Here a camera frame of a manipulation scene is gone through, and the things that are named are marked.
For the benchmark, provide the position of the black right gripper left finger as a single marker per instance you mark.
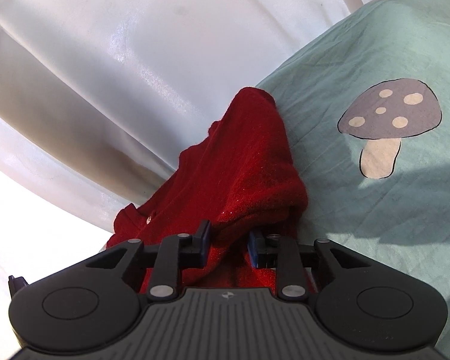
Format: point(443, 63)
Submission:
point(132, 259)

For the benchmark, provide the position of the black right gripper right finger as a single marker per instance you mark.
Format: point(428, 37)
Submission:
point(301, 270)

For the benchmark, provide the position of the red knitted cardigan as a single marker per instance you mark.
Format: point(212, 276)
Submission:
point(239, 178)

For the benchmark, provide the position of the teal mushroom print bedsheet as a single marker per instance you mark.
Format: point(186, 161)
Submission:
point(366, 107)

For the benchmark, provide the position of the white sheer curtain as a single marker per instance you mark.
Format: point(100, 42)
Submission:
point(99, 97)

